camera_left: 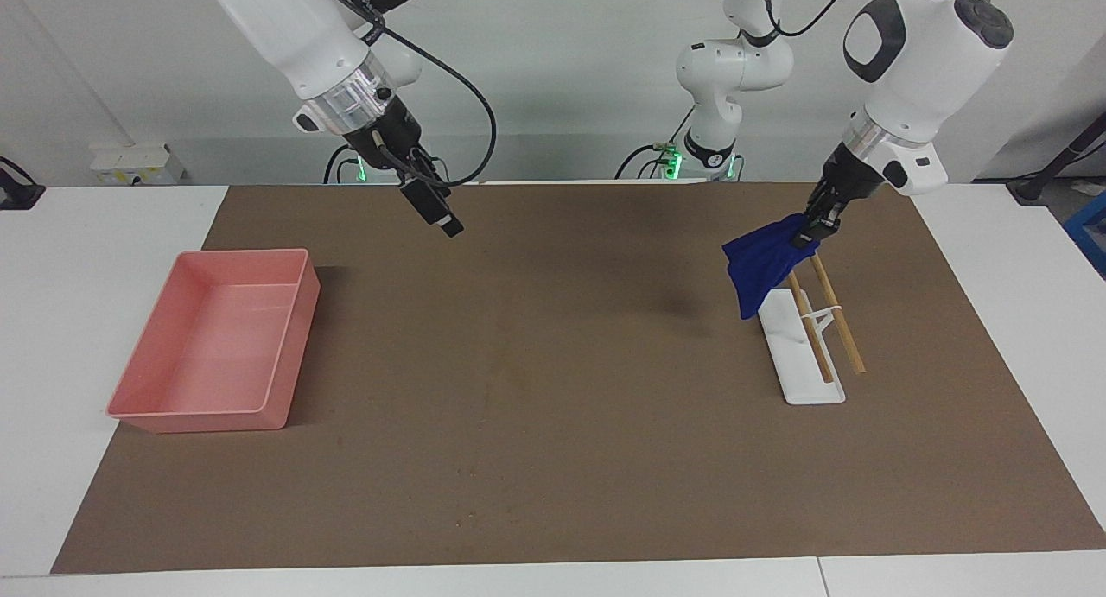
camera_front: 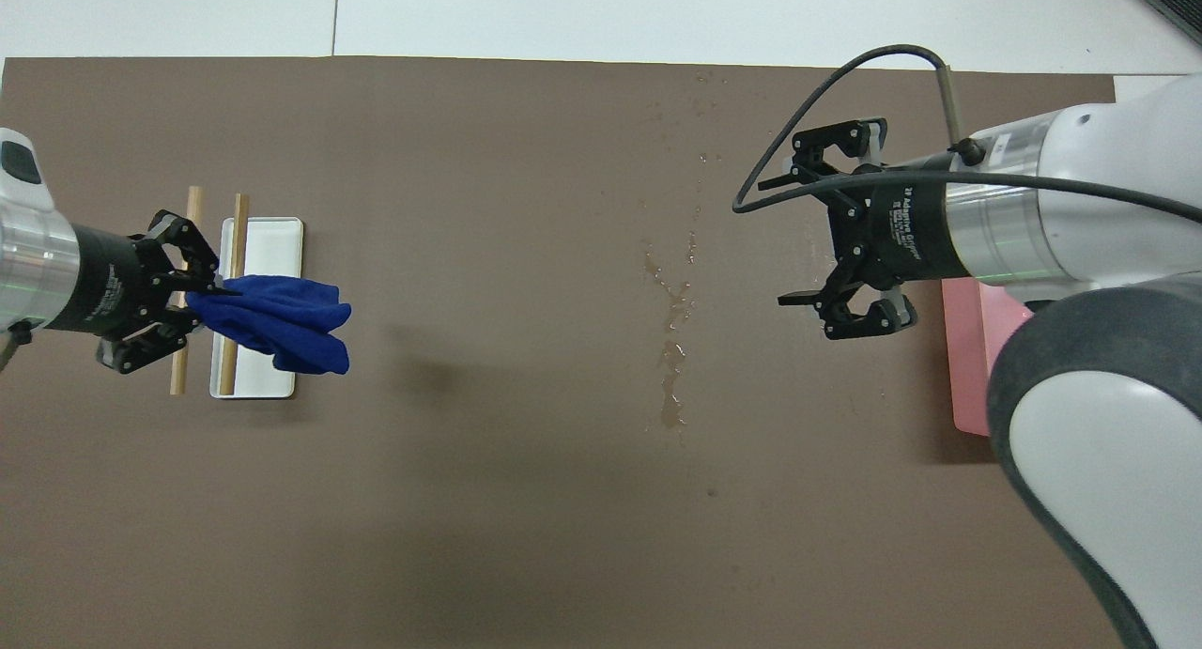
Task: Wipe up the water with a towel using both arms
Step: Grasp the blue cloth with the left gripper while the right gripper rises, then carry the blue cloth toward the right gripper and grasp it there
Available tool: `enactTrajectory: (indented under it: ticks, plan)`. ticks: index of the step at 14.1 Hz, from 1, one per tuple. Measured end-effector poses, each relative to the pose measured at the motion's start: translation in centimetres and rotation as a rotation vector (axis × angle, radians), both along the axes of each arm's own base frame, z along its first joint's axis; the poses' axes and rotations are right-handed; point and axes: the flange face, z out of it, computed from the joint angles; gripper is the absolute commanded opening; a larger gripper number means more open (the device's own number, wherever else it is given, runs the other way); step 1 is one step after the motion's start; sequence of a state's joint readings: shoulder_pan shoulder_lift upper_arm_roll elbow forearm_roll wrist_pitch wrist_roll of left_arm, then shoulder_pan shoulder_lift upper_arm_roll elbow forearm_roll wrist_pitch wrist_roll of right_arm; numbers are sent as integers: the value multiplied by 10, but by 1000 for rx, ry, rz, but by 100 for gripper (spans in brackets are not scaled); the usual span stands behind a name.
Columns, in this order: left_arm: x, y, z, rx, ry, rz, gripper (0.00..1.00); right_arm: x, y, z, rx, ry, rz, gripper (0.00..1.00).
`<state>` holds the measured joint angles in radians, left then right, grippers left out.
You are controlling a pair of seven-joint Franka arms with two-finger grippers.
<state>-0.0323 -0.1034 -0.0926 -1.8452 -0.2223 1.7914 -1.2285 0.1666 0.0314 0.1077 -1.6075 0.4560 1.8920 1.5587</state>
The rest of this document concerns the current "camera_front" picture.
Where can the spilled water puddle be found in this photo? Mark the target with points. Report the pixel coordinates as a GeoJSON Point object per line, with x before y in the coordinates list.
{"type": "Point", "coordinates": [673, 320]}

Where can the white towel rack base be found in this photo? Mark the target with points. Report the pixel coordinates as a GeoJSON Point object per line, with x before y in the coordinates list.
{"type": "Point", "coordinates": [272, 245]}

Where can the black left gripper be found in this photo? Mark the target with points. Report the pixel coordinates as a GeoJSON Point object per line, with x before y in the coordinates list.
{"type": "Point", "coordinates": [99, 278]}

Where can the blue towel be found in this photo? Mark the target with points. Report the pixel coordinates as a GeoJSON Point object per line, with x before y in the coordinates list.
{"type": "Point", "coordinates": [282, 325]}

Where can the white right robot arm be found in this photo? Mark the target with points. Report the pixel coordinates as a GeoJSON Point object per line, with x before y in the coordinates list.
{"type": "Point", "coordinates": [1108, 461]}

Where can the brown table mat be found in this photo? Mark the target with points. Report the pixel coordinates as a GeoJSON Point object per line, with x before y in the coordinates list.
{"type": "Point", "coordinates": [526, 499]}

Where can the pink plastic bin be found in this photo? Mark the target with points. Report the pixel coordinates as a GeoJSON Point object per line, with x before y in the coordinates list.
{"type": "Point", "coordinates": [981, 358]}

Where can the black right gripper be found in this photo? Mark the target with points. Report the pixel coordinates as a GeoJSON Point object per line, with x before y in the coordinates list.
{"type": "Point", "coordinates": [911, 226]}

